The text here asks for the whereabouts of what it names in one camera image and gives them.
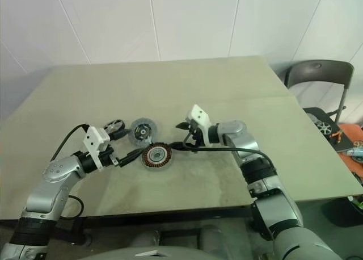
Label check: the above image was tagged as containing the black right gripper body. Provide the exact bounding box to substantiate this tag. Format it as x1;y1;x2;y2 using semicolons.
184;120;206;153

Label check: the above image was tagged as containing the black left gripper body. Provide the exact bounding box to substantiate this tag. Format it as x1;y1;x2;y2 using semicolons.
100;133;121;169

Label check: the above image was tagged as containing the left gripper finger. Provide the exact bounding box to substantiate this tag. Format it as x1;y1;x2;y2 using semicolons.
109;128;130;142
116;149;144;169

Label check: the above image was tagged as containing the small black wheel part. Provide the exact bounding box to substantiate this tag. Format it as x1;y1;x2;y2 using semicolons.
103;119;128;136

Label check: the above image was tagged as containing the black and silver round object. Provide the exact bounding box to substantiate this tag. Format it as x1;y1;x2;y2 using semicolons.
129;117;157;146

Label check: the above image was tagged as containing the copper wound motor stator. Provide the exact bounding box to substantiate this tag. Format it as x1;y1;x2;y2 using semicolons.
141;142;174;173

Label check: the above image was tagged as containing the silver spoked wheel part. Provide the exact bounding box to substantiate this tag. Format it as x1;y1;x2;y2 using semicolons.
316;120;333;136

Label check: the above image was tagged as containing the dark grey folding chair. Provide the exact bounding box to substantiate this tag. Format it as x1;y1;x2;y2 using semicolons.
283;60;356;136

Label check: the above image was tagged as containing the flat black box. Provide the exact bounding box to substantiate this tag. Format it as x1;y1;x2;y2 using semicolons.
328;131;357;153

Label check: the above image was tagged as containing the light blue small tool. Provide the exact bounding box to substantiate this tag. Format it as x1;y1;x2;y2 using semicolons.
346;146;363;158

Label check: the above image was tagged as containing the green and black object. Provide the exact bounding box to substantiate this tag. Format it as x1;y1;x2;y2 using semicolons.
348;187;363;211

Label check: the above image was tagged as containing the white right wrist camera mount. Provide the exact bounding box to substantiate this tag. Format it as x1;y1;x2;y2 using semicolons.
184;103;212;147

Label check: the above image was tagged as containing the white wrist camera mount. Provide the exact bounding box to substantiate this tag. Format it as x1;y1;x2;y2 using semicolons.
184;103;212;147
83;125;111;170

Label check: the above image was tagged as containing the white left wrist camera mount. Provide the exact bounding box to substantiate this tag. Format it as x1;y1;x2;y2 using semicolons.
83;125;111;170

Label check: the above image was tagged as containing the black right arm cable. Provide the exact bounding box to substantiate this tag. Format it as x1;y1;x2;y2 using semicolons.
183;133;278;173

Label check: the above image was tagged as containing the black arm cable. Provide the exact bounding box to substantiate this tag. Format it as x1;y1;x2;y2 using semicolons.
48;124;89;220
183;133;278;173

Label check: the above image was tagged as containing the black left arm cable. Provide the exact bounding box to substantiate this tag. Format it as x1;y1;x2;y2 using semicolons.
48;124;89;220

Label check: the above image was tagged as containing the black table frame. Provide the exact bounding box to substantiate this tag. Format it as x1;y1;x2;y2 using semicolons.
53;199;256;229

